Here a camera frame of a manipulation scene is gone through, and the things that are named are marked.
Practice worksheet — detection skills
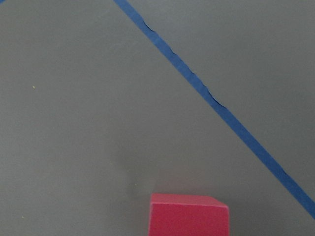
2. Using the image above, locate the red cube block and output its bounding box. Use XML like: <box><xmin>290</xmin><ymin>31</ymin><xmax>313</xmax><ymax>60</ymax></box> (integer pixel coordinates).
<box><xmin>148</xmin><ymin>193</ymin><xmax>230</xmax><ymax>236</ymax></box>

